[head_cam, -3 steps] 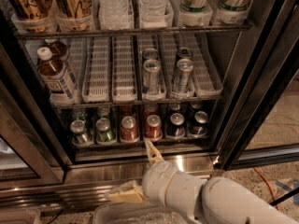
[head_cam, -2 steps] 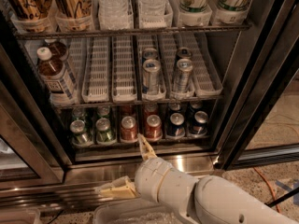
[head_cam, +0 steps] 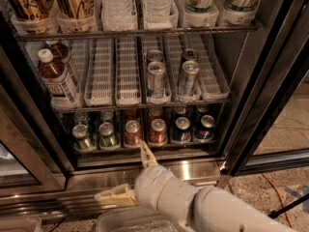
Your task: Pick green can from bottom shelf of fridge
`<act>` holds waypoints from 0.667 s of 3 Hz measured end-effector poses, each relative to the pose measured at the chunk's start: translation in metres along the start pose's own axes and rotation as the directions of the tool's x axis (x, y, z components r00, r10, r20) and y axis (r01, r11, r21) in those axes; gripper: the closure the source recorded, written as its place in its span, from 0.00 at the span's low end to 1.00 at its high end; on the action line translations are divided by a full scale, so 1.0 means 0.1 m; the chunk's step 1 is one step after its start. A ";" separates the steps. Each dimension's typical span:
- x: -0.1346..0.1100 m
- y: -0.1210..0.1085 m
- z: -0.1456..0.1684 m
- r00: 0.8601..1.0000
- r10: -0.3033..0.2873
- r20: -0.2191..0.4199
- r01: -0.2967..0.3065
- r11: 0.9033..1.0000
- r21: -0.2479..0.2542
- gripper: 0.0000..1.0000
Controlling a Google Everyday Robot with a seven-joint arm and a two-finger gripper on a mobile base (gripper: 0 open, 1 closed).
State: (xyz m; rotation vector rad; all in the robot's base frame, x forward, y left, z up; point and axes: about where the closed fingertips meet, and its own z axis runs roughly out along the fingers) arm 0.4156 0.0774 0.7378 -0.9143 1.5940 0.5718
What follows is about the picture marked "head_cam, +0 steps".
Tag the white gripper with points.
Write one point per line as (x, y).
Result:
(151, 187)

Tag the green can column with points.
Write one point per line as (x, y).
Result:
(107, 116)
(108, 139)

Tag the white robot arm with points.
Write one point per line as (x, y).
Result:
(217, 210)

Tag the red can front right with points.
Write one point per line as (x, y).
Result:
(158, 132)

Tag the red can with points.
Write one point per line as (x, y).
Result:
(158, 132)
(133, 133)
(156, 113)

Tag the red can front left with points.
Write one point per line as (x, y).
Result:
(133, 133)

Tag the green can front left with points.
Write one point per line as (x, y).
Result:
(83, 139)

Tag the blue can front left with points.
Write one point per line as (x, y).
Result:
(181, 130)

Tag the blue can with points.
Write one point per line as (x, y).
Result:
(205, 128)
(181, 130)
(180, 111)
(202, 109)

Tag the red can rear right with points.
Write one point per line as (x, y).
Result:
(156, 113)

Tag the blue can rear left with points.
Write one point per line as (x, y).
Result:
(180, 111)

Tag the green can rear left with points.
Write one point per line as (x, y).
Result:
(83, 118)

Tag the blue can front right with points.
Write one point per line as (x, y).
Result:
(205, 128)

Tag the silver tall can front left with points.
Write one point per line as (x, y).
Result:
(155, 79)

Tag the silver tall can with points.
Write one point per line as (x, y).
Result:
(155, 79)
(188, 76)
(154, 55)
(190, 54)

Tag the blue can rear right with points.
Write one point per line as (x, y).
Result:
(202, 109)

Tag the silver tall can front right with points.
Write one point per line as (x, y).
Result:
(188, 76)

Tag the steel fridge cabinet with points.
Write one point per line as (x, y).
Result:
(42, 173)

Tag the silver tall can rear left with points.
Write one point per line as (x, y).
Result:
(154, 55)

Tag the silver tall can rear right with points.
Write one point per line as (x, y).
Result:
(190, 54)

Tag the fridge glass door right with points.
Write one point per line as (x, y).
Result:
(271, 67)

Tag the clear plastic bin floor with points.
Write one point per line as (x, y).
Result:
(135, 219)

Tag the white empty tray left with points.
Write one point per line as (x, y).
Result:
(98, 89)

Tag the white empty tray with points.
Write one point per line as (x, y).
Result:
(128, 90)
(98, 89)
(213, 83)

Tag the white empty tray middle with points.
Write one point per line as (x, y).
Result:
(128, 90)

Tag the white empty tray right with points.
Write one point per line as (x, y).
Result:
(213, 83)

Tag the brown tea bottle front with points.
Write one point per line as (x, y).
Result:
(57, 79)

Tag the brown tea bottle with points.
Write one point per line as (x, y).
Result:
(57, 79)
(62, 52)

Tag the clear plastic bin corner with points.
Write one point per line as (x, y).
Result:
(20, 224)

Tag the black tripod leg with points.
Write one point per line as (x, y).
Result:
(276, 214)

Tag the brown tea bottle rear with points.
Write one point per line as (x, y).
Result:
(62, 52)

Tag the clear water bottle left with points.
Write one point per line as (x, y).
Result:
(116, 15)

